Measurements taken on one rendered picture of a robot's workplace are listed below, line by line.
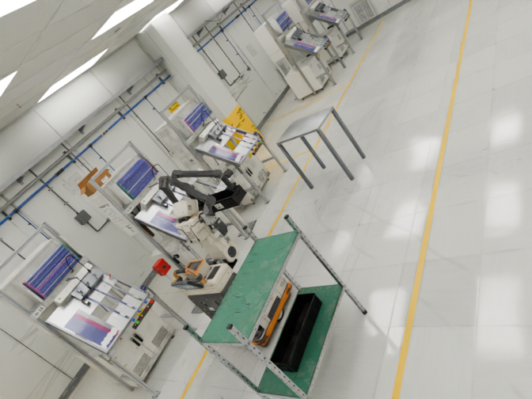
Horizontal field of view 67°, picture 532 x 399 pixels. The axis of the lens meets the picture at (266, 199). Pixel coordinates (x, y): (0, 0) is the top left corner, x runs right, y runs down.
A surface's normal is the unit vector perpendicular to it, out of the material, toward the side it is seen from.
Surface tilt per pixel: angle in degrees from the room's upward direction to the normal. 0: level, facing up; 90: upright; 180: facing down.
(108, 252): 90
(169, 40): 90
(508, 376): 0
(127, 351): 90
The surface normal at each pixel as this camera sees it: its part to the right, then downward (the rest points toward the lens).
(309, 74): -0.39, 0.67
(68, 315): 0.11, -0.65
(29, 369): 0.71, -0.22
